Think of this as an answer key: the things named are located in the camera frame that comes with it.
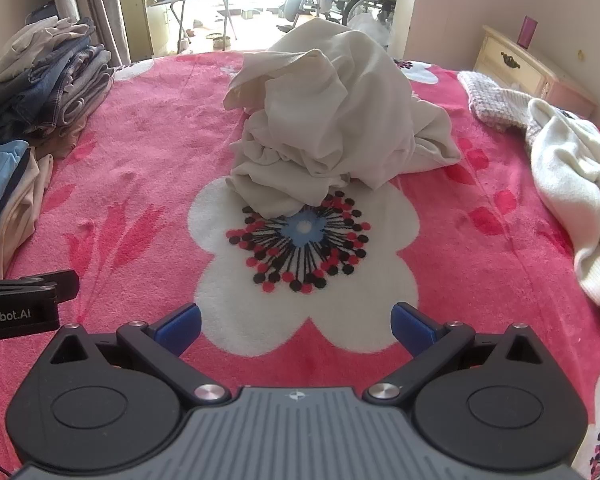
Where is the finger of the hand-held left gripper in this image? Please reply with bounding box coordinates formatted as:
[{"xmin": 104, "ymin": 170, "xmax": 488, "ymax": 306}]
[{"xmin": 0, "ymin": 270, "xmax": 80, "ymax": 303}]

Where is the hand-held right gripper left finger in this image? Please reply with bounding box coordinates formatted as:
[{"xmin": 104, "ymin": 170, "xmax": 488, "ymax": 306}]
[{"xmin": 47, "ymin": 302, "xmax": 233, "ymax": 407}]

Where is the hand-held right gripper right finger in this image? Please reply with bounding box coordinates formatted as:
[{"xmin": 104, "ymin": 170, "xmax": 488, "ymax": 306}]
[{"xmin": 362, "ymin": 302, "xmax": 548, "ymax": 407}]

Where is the cream white garment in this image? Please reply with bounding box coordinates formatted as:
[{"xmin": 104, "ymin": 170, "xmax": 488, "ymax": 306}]
[{"xmin": 223, "ymin": 16, "xmax": 463, "ymax": 220}]

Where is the stack of folded dark clothes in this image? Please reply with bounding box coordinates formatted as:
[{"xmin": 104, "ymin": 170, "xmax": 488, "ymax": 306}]
[{"xmin": 0, "ymin": 12, "xmax": 116, "ymax": 161}]

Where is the beige folded garment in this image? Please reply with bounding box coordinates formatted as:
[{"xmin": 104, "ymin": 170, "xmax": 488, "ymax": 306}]
[{"xmin": 0, "ymin": 152, "xmax": 56, "ymax": 281}]

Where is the pink floral blanket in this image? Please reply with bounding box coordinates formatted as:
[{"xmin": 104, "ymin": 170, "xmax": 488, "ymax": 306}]
[{"xmin": 0, "ymin": 50, "xmax": 600, "ymax": 480}]

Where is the knitted sweater with fleece lining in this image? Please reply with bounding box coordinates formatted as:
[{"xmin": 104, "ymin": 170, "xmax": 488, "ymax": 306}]
[{"xmin": 457, "ymin": 71, "xmax": 600, "ymax": 338}]

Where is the pink headboard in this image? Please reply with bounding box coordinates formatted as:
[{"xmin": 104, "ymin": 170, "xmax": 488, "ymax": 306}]
[{"xmin": 544, "ymin": 77, "xmax": 598, "ymax": 119}]

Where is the grey curtain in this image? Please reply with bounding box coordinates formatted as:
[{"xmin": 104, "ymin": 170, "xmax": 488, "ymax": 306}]
[{"xmin": 45, "ymin": 0, "xmax": 132, "ymax": 67}]

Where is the cream nightstand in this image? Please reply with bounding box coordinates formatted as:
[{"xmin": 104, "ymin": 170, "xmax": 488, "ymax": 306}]
[{"xmin": 474, "ymin": 25, "xmax": 563, "ymax": 108}]

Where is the white plastic bag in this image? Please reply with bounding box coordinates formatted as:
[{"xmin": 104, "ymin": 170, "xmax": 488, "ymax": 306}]
[{"xmin": 352, "ymin": 12, "xmax": 395, "ymax": 48}]

